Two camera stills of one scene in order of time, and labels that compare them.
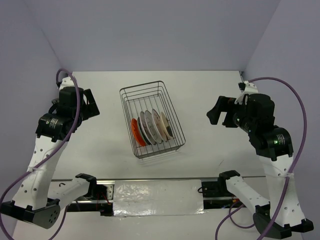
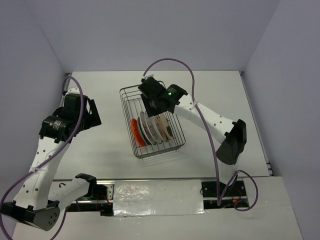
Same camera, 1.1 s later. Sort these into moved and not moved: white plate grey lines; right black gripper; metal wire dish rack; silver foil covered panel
Moved: right black gripper
Not moved: white plate grey lines; metal wire dish rack; silver foil covered panel
